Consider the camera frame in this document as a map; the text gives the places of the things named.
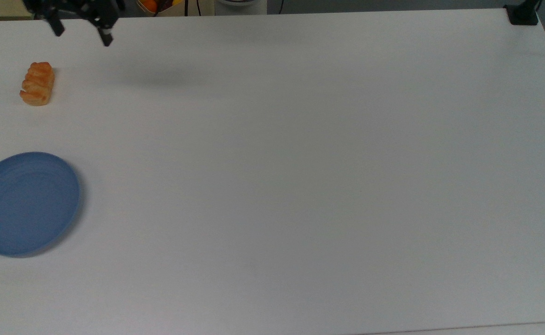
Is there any white round container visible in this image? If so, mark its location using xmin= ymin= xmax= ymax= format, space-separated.
xmin=214 ymin=0 xmax=268 ymax=15

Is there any orange toy bread loaf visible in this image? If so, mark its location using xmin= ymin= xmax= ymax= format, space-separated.
xmin=20 ymin=61 xmax=55 ymax=107

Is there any blue round plate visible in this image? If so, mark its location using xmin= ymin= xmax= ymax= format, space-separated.
xmin=0 ymin=152 xmax=81 ymax=257

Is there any box with orange fruit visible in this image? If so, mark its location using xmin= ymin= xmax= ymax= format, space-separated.
xmin=136 ymin=0 xmax=185 ymax=17

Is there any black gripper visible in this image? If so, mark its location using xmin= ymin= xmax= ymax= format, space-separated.
xmin=24 ymin=0 xmax=125 ymax=47

